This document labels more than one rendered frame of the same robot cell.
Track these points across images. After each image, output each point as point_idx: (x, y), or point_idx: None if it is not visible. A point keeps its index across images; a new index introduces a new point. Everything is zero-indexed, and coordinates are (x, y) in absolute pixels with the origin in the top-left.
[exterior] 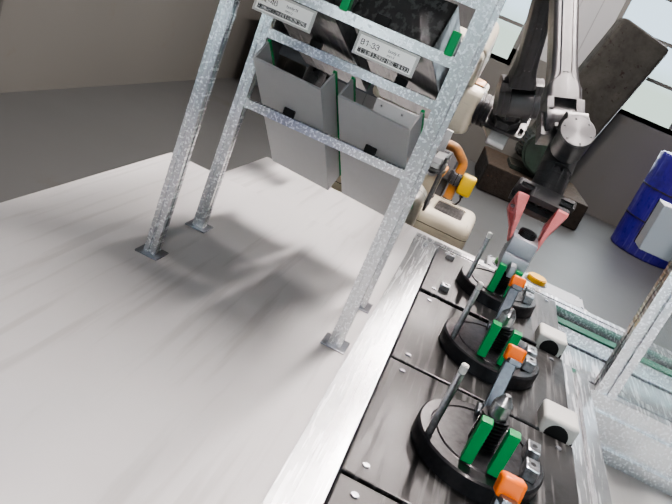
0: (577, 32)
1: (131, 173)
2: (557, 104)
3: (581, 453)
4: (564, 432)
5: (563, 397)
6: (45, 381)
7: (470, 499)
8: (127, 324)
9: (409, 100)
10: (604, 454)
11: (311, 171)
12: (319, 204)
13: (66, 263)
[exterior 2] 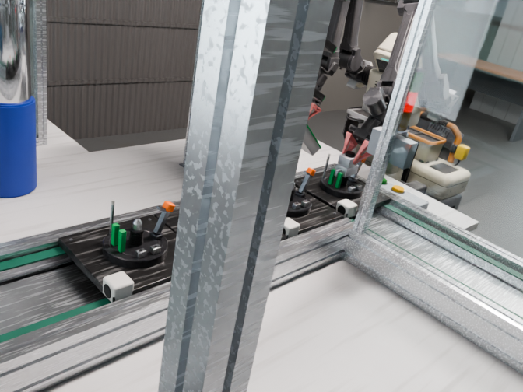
0: (405, 43)
1: None
2: (387, 85)
3: (293, 240)
4: (283, 229)
5: (314, 223)
6: (104, 194)
7: None
8: (150, 185)
9: None
10: (361, 266)
11: None
12: (314, 155)
13: (144, 166)
